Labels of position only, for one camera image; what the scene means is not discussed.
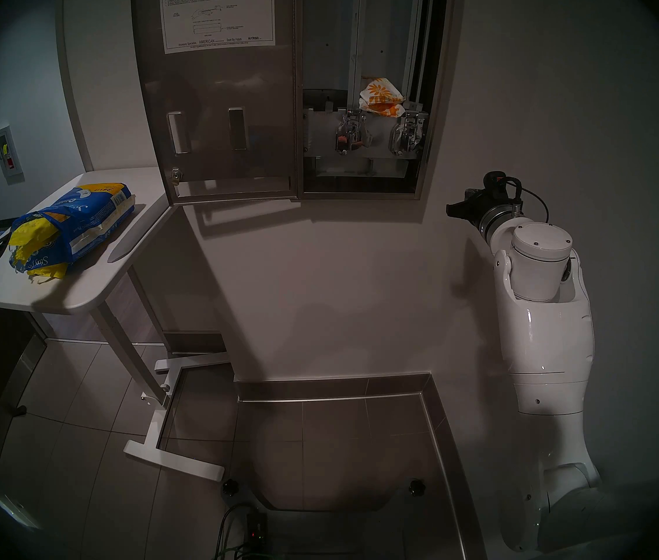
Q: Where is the green cable bundle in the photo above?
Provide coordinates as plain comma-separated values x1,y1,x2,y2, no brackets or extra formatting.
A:
213,540,292,560

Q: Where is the wall fire extinguisher cabinet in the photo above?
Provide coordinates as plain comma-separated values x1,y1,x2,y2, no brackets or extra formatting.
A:
0,125,25,184

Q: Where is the black base cable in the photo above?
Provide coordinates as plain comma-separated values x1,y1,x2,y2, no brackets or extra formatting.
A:
216,502,260,560

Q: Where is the black power box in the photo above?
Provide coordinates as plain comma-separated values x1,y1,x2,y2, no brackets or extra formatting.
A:
246,510,269,545

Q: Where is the thin black right camera cable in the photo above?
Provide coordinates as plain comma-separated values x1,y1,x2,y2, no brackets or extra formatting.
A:
504,178,549,224

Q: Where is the stainless steel dispenser door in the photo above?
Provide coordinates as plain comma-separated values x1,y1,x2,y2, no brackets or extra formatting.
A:
131,0,302,207

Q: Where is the blue pad package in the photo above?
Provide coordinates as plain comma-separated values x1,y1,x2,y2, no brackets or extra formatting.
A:
7,183,136,282

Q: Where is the chrome dispensing lever mechanism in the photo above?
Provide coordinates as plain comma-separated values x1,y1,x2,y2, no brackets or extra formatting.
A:
335,111,372,155
389,111,428,157

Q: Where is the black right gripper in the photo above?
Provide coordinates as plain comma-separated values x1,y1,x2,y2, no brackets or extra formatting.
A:
445,188,525,230

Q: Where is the stainless steel dispenser cabinet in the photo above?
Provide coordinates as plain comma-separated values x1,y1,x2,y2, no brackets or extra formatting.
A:
294,0,454,201

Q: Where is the orange flower print pad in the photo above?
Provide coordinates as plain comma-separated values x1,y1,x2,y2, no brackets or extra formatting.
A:
359,78,406,118

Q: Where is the white overbed table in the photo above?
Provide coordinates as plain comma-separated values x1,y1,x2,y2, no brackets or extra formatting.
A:
0,167,231,482

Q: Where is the white instruction sheet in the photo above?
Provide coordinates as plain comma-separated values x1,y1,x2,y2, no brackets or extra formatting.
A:
159,0,277,55

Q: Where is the grey robot base platform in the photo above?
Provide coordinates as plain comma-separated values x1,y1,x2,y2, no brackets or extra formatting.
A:
223,476,467,560

